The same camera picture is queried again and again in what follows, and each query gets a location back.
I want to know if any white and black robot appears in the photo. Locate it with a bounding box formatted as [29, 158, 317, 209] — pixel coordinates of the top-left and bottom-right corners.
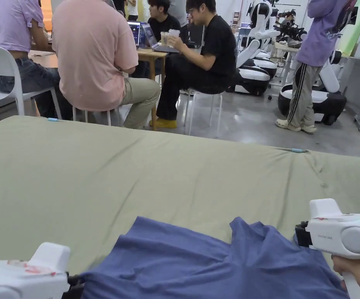
[277, 49, 348, 126]
[233, 0, 282, 96]

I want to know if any white stool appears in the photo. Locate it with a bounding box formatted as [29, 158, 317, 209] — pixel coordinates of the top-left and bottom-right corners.
[184, 88, 224, 139]
[72, 105, 122, 127]

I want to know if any bed with pale green sheet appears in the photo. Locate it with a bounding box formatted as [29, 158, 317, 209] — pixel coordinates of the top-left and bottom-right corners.
[0, 115, 360, 299]

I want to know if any white desk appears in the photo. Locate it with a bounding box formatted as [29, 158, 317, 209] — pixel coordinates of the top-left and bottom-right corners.
[274, 41, 302, 88]

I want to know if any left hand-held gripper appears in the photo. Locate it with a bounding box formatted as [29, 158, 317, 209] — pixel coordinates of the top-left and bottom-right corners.
[0, 242, 86, 299]

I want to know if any wooden table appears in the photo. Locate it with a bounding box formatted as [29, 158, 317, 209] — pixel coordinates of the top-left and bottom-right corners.
[27, 21, 181, 82]

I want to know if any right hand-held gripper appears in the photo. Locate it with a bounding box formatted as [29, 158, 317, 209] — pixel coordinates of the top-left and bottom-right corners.
[294, 199, 360, 299]

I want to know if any dark blue shirt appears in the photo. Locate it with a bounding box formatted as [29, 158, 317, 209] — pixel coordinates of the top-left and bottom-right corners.
[70, 216, 351, 299]

